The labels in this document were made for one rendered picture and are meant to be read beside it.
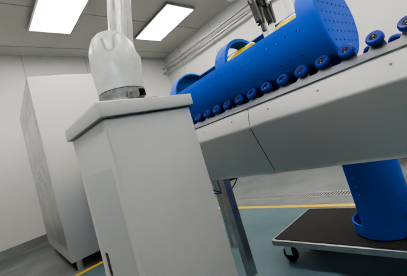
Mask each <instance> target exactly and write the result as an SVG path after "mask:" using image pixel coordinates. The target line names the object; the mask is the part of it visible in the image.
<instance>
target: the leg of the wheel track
mask: <svg viewBox="0 0 407 276"><path fill-rule="evenodd" d="M218 181H219V185H220V189H221V191H222V195H223V199H224V202H225V206H226V208H227V212H228V215H229V218H230V222H231V225H232V229H233V232H234V236H235V238H236V242H237V246H238V248H239V252H240V256H241V259H242V263H243V266H244V269H245V273H246V275H247V276H255V275H256V274H257V269H256V266H255V263H254V260H253V256H252V253H251V249H250V246H249V243H248V239H247V236H246V233H245V230H244V227H243V223H242V219H241V217H240V213H239V210H238V207H237V203H236V199H235V197H234V193H233V189H232V187H231V183H230V180H229V179H221V180H218Z"/></svg>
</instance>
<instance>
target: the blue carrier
mask: <svg viewBox="0 0 407 276"><path fill-rule="evenodd" d="M294 10H295V12H294V13H295V14H296V18H294V19H292V20H291V21H289V22H288V23H286V24H285V25H283V26H281V27H280V28H278V29H277V30H276V31H274V32H272V33H271V34H269V35H268V36H266V37H264V35H263V34H261V35H259V36H258V37H256V38H255V39H253V40H252V41H250V42H255V44H254V45H252V46H251V47H249V48H247V49H246V50H244V51H243V52H241V53H240V54H238V55H237V56H235V57H233V58H232V59H230V60H229V61H228V58H229V57H230V56H231V55H232V54H234V53H235V52H237V51H238V50H240V49H241V48H243V47H244V46H246V45H247V44H249V43H250V42H248V41H247V40H244V39H233V40H232V41H230V42H229V43H227V44H226V45H225V46H223V47H222V48H221V49H220V50H219V51H218V52H217V55H216V59H215V65H214V66H213V67H211V68H210V69H209V70H207V71H206V72H204V73H202V74H201V75H198V74H193V73H190V74H186V75H184V76H182V77H181V78H179V79H178V80H177V81H176V82H175V83H174V84H173V86H172V88H171V92H170V95H177V94H189V93H190V94H191V98H192V101H193V104H192V105H191V106H189V110H190V113H191V117H192V118H193V119H194V121H195V117H196V116H197V114H201V115H202V117H203V121H205V120H206V118H204V112H205V111H206V110H211V113H212V117H214V116H215V115H216V114H214V113H213V108H214V107H215V106H216V105H220V106H221V110H222V113H224V112H225V111H226V109H224V108H223V104H224V103H225V101H226V100H230V101H231V102H232V105H233V108H236V107H237V104H236V103H235V102H234V100H235V98H236V96H237V95H239V94H241V95H243V97H244V100H245V103H248V102H249V101H250V99H249V98H248V97H247V93H248V91H249V90H250V89H252V88H255V89H256V90H257V94H258V97H262V96H263V95H264V92H262V90H261V87H262V85H263V84H264V83H265V82H267V81H268V82H271V83H272V88H273V91H276V90H278V89H279V88H280V85H278V84H277V78H278V77H279V76H280V75H281V74H287V75H288V77H289V80H290V84H293V83H295V82H297V80H298V77H296V76H295V74H294V72H295V70H296V68H297V67H299V66H301V65H306V66H307V67H308V73H309V75H310V76H312V75H314V74H316V73H317V72H318V70H319V69H318V68H317V67H316V66H315V61H316V59H317V58H318V57H320V56H322V55H327V56H328V57H329V59H330V64H331V66H332V67H333V66H335V65H337V64H340V63H341V61H342V58H340V57H339V55H338V51H339V49H340V48H341V47H342V46H343V45H345V44H353V46H355V53H356V55H357V54H358V52H359V34H358V31H357V27H356V23H355V21H354V18H353V16H352V13H351V11H350V9H349V7H348V5H347V3H346V2H345V0H295V1H294ZM294 13H292V14H291V15H293V14H294ZM291 15H289V16H288V17H290V16H291ZM288 17H286V18H285V19H287V18H288ZM285 19H283V20H282V21H284V20H285ZM282 21H280V22H279V23H277V24H276V25H275V27H277V26H278V25H279V24H280V23H281V22H282ZM230 48H233V49H236V50H237V51H235V52H234V53H232V54H231V55H229V56H228V50H229V49H230ZM196 123H197V122H196V121H195V124H196Z"/></svg>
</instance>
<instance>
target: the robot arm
mask: <svg viewBox="0 0 407 276"><path fill-rule="evenodd" d="M227 1H236V0H227ZM247 3H248V4H249V6H250V8H251V11H252V14H253V16H254V20H255V22H256V23H259V24H258V26H261V29H262V32H263V35H264V37H266V36H268V35H269V34H271V33H272V32H273V31H274V29H275V25H274V23H276V22H277V21H276V17H275V15H274V11H273V7H272V2H271V1H269V2H268V1H267V0H247ZM107 14H108V30H107V31H102V32H100V33H98V34H96V36H95V37H94V38H93V39H92V40H91V43H90V47H89V51H88V57H89V62H90V68H91V73H92V76H93V81H94V85H95V87H96V91H97V92H98V96H99V101H106V100H121V99H137V98H145V97H158V96H147V94H146V91H145V88H144V81H143V74H142V64H141V57H140V56H139V55H138V54H137V53H136V50H135V48H134V45H133V25H132V15H131V0H107ZM265 20H266V22H265Z"/></svg>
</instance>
